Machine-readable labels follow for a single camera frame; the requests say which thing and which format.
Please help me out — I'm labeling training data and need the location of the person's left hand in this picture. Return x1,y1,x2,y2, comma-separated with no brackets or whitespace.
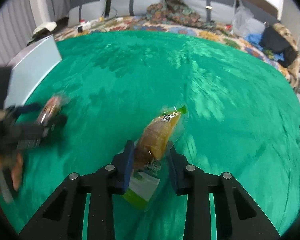
0,152,24,195

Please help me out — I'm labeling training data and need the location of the sliced cake packet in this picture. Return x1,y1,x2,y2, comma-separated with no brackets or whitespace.
121,104,189,212

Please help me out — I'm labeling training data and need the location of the blue cloth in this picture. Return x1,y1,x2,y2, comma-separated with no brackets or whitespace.
244,33,286,56

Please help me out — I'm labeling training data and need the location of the dark clothes pile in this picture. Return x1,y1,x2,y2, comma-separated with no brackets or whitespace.
27,17,71,46

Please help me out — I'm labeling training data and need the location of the leopard print blanket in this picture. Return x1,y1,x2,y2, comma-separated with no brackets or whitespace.
272,22,300,93

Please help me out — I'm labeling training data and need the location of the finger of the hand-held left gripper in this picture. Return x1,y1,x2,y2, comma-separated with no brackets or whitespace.
38,114,68,141
14,103,42,117

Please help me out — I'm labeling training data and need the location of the black garment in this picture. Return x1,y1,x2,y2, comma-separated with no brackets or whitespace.
261,26,300,68

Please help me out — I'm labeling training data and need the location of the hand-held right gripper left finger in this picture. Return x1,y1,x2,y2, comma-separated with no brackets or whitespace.
19,140,136,240

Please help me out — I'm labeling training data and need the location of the white storage box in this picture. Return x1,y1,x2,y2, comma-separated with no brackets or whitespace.
0,35,63,120

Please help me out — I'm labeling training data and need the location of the floral bedsheet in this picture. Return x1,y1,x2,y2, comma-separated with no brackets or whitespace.
52,16,300,88

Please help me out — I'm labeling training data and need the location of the white sheer curtain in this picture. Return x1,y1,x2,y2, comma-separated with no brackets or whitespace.
0,0,37,68

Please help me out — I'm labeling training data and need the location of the clear plastic bag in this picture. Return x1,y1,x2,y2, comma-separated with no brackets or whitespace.
231,0,262,40

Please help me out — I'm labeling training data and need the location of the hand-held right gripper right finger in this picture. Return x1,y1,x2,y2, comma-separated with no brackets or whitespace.
167,146,282,240

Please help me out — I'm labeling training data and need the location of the dark floral quilt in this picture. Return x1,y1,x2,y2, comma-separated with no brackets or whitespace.
146,0,217,30

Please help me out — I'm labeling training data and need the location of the clear brown snack packet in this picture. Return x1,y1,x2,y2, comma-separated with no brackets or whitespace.
36,95,70,128

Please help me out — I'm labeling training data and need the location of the grey curtain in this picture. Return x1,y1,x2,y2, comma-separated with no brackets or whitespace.
27,0,71,23

